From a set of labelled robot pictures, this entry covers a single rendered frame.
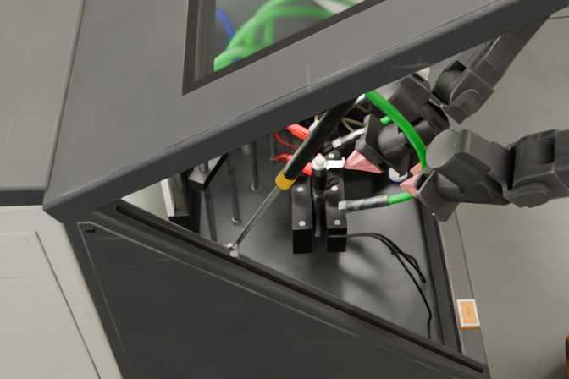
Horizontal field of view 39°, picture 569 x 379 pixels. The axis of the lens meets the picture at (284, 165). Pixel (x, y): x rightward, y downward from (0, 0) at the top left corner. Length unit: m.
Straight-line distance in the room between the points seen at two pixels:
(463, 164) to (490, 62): 0.27
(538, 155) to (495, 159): 0.05
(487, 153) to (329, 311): 0.30
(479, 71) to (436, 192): 0.22
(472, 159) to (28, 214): 0.54
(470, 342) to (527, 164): 0.45
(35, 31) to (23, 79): 0.09
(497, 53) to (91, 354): 0.75
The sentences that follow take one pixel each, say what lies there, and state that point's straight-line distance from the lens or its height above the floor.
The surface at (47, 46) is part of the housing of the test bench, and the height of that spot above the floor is 1.50.
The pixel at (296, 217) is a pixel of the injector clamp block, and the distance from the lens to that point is 1.48.
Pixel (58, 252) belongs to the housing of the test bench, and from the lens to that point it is 1.01.
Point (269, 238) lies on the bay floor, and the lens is 1.64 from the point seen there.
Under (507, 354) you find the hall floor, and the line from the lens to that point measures 2.51.
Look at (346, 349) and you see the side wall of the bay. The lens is 1.21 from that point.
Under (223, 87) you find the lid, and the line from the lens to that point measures 0.82.
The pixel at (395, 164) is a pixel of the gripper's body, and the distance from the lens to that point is 1.34.
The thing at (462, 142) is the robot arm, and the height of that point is 1.41.
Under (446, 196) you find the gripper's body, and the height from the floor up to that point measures 1.27.
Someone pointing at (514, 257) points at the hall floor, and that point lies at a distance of 2.69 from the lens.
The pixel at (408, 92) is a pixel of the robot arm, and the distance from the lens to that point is 1.25.
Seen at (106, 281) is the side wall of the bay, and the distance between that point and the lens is 1.05.
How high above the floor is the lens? 2.18
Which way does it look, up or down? 50 degrees down
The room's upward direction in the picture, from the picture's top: 1 degrees counter-clockwise
